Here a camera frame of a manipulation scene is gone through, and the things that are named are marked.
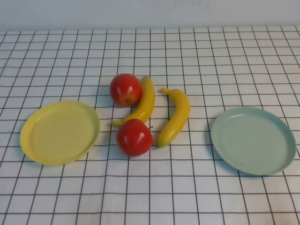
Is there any red apple with stem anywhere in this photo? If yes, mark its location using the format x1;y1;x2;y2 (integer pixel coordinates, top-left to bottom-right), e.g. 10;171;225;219
116;118;154;157

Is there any yellow round plate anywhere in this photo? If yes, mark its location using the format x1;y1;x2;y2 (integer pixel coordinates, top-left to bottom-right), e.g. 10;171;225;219
20;100;101;166

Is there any red apple without stem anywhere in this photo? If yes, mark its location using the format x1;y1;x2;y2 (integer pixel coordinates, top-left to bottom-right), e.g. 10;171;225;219
109;73;143;106

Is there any pale blue-green round plate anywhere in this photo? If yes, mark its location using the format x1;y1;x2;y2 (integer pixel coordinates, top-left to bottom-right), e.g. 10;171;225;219
211;106;297;176

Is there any yellow banana with green tip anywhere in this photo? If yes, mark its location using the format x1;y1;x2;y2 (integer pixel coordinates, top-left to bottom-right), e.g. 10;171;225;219
156;87;191;148

